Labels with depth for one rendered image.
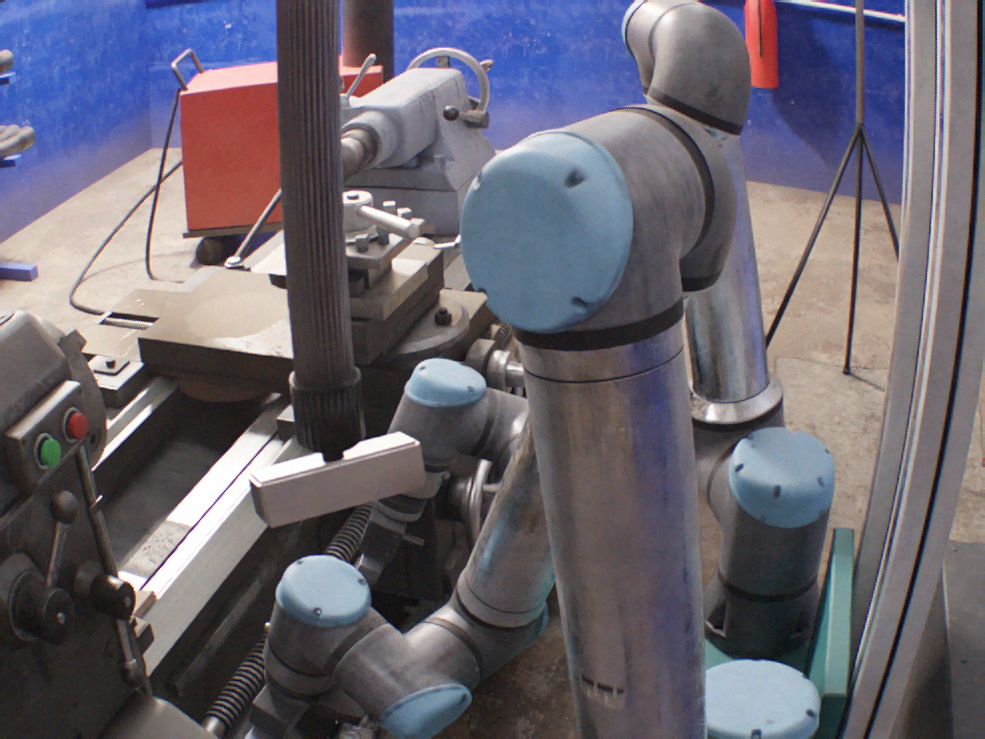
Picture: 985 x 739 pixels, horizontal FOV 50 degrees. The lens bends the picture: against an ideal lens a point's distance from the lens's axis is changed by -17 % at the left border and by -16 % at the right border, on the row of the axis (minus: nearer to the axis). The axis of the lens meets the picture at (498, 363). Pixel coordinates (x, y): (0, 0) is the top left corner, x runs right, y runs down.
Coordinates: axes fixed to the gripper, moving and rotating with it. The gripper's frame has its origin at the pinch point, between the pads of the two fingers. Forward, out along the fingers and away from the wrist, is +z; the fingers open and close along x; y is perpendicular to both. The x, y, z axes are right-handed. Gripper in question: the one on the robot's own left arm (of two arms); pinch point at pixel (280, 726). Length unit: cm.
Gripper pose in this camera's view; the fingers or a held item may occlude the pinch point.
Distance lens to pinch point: 146.5
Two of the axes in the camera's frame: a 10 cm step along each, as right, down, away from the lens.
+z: -3.1, 7.1, 6.4
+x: -3.9, 5.2, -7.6
